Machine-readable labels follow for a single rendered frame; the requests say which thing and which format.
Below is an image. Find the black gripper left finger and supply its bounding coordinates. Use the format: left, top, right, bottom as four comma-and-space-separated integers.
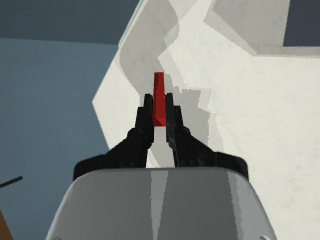
73, 94, 154, 182

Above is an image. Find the dark grey sloped panel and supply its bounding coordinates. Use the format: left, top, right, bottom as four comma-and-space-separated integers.
283, 0, 320, 47

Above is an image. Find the dark red peg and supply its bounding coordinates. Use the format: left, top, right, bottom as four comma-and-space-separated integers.
152, 72, 166, 127

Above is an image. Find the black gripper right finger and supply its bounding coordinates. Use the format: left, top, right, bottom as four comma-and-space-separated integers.
165, 93, 249, 180

